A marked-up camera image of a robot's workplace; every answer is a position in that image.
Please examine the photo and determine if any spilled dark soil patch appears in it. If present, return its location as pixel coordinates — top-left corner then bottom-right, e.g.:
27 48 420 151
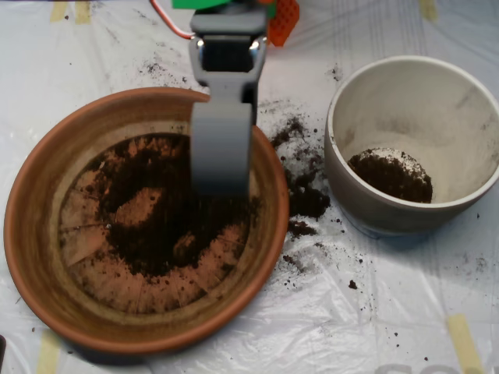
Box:
268 112 332 238

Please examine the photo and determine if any clear plastic cover sheet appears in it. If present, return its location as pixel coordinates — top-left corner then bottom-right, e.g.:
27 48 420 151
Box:
0 0 499 374

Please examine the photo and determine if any beige masking tape strip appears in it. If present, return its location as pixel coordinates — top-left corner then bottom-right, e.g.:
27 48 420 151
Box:
419 0 437 21
446 314 485 374
49 2 69 23
35 330 62 374
74 2 93 25

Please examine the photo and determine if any dark soil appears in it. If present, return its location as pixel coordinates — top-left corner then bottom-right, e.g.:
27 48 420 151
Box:
346 150 434 204
93 134 262 277

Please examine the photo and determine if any white ceramic pot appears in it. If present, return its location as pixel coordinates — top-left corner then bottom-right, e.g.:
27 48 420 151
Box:
324 55 499 238

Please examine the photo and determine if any terracotta clay bowl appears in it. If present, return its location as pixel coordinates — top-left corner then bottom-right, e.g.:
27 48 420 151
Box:
3 86 290 355

